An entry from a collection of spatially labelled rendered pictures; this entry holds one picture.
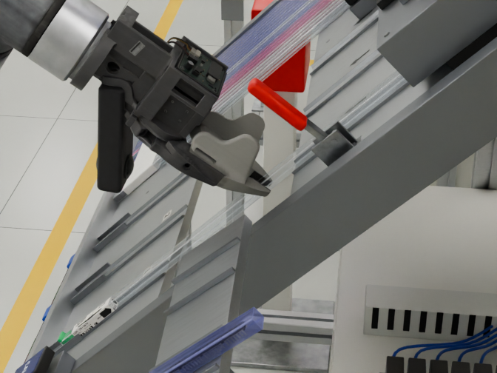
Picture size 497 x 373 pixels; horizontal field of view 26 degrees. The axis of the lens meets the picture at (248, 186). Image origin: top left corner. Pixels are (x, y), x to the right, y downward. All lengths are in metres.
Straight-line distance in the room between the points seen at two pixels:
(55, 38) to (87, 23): 0.03
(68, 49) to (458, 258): 0.77
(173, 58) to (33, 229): 1.84
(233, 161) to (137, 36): 0.15
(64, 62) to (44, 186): 1.99
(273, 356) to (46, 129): 1.23
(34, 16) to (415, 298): 0.66
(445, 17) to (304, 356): 1.50
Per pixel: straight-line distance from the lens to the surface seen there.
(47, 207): 2.86
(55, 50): 0.97
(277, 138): 2.08
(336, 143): 0.93
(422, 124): 0.88
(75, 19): 0.97
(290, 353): 2.32
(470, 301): 1.40
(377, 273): 1.51
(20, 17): 0.97
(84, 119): 3.28
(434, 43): 0.90
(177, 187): 1.30
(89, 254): 1.37
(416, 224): 1.62
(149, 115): 0.98
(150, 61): 0.97
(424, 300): 1.39
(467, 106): 0.88
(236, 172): 1.00
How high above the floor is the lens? 1.49
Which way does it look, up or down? 31 degrees down
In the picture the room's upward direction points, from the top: straight up
